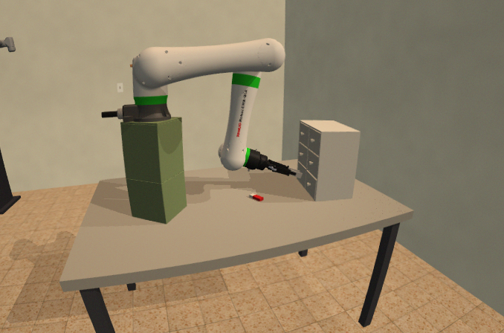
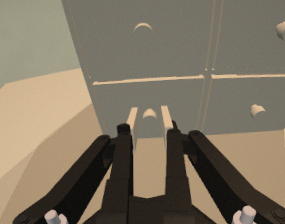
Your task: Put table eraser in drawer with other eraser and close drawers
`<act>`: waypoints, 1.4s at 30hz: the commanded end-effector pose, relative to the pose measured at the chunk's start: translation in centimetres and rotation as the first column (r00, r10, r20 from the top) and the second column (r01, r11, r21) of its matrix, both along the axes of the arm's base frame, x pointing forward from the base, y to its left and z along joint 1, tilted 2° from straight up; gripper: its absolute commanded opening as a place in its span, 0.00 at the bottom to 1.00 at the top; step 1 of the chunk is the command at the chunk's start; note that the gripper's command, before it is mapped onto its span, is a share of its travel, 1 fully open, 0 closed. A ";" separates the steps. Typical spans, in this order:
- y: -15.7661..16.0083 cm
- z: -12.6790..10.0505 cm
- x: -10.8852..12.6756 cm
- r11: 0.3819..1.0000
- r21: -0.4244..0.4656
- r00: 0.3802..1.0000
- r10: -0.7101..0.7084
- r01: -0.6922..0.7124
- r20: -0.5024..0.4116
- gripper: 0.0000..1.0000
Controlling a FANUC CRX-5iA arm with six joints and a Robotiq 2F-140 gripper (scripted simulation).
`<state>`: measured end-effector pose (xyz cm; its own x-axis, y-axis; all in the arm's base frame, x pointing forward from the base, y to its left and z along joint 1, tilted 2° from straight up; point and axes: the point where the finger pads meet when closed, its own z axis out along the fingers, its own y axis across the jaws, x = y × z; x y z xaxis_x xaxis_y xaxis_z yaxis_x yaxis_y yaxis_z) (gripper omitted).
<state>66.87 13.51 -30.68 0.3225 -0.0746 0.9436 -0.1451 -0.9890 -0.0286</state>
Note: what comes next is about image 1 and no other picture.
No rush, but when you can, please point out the small beige chest of drawers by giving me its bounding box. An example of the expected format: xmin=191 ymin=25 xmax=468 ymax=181
xmin=299 ymin=120 xmax=361 ymax=201

